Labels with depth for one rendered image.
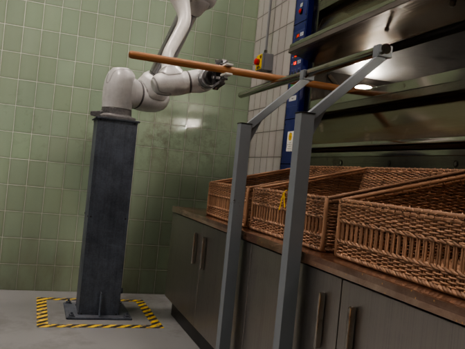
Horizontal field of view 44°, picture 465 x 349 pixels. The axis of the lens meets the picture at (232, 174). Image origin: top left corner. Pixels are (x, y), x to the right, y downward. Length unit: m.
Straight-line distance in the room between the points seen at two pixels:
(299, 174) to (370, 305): 0.42
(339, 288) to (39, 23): 2.62
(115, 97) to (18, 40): 0.81
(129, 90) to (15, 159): 0.85
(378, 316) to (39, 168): 2.56
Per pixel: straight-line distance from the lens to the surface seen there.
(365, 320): 1.31
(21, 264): 3.53
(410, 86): 2.19
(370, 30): 2.35
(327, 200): 1.58
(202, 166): 3.61
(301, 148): 1.53
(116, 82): 2.99
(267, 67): 3.42
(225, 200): 2.38
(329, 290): 1.44
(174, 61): 2.29
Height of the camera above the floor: 0.76
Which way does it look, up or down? level
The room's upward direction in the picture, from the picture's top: 6 degrees clockwise
